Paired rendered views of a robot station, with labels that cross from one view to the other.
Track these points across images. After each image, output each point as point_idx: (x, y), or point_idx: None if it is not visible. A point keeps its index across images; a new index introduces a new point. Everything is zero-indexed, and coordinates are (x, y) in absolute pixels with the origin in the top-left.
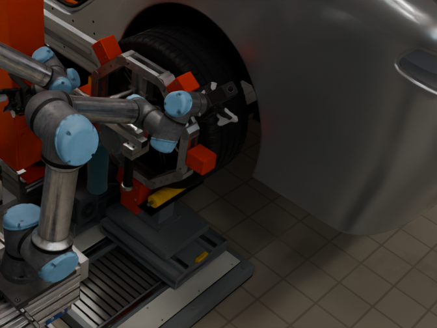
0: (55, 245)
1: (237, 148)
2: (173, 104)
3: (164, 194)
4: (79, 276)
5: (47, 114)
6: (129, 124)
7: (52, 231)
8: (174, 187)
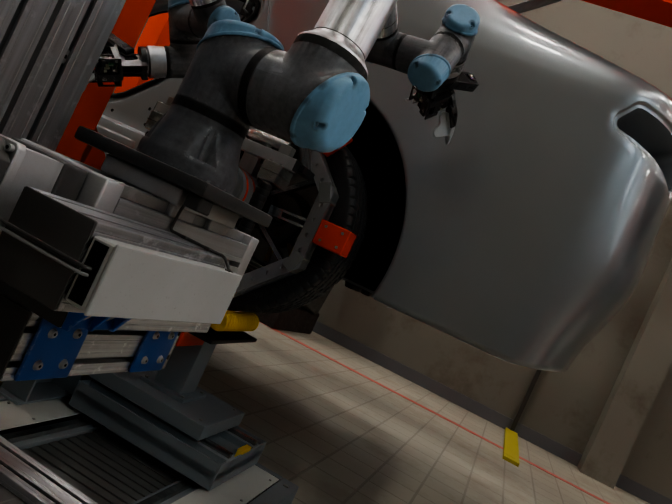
0: (358, 52)
1: (346, 267)
2: (463, 14)
3: (235, 316)
4: (236, 269)
5: None
6: (276, 137)
7: (365, 20)
8: (254, 304)
